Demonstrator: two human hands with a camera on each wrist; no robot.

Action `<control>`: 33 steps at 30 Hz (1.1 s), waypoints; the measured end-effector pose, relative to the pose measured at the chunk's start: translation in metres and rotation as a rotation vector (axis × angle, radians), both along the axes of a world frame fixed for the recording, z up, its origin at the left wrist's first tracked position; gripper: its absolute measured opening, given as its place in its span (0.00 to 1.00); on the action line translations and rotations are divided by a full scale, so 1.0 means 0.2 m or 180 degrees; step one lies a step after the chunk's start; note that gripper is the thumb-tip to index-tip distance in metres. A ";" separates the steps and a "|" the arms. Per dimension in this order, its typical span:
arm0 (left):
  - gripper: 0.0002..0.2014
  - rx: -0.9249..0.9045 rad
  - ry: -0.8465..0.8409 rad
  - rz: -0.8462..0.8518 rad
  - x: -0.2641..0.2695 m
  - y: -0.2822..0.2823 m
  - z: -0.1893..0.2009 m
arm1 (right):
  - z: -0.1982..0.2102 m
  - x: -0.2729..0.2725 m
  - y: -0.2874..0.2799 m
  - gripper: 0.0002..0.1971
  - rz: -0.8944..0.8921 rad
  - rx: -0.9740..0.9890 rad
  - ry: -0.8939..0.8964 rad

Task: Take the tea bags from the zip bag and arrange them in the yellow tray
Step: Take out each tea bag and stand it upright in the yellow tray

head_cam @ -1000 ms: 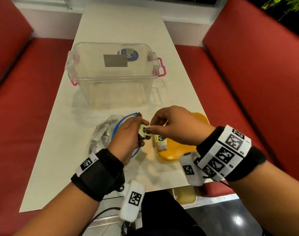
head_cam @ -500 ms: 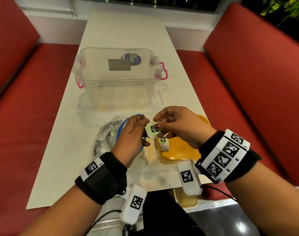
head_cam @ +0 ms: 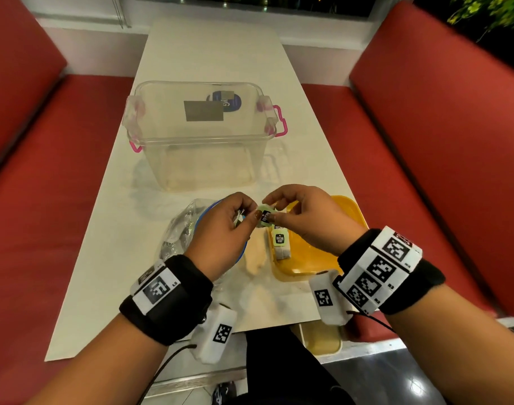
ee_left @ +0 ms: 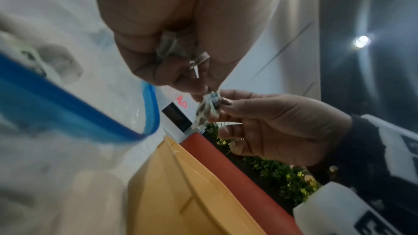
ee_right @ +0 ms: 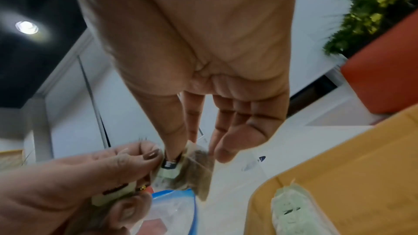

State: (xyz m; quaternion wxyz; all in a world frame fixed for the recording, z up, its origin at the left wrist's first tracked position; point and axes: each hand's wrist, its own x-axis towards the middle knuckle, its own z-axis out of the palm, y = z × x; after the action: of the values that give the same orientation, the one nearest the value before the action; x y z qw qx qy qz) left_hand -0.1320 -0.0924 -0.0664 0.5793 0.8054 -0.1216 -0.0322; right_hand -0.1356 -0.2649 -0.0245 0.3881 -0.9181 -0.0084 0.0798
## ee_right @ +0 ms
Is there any person's right hand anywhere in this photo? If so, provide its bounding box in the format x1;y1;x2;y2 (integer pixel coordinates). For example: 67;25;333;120
66;0;300;164

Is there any person's left hand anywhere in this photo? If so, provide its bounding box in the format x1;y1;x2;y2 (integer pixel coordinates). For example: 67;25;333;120
0;141;165;235

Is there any clear zip bag blue seal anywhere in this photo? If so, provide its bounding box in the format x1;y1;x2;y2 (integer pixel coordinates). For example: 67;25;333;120
130;189;199;235

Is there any yellow tray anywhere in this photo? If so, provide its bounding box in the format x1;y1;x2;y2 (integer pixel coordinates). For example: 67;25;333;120
243;104;418;235

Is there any beige framed panel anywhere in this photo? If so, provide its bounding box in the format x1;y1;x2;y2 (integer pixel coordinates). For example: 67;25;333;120
0;148;27;171

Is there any round ceiling light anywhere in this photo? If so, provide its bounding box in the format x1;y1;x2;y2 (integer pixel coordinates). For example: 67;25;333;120
14;19;40;35

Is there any green leafy plant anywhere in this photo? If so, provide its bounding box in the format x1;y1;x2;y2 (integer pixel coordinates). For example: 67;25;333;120
322;0;418;57

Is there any red bench seat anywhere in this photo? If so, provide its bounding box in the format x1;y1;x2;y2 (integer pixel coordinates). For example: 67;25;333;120
340;9;418;115

